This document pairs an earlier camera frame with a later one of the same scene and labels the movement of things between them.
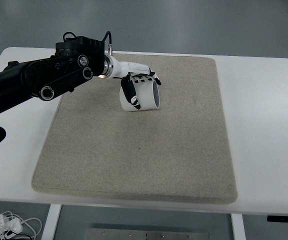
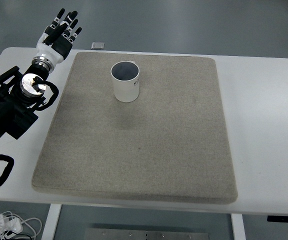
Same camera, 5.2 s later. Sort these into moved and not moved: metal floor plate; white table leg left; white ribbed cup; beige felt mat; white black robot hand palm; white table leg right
Moved: white ribbed cup; white black robot hand palm
Not moved: white table leg left; metal floor plate; beige felt mat; white table leg right
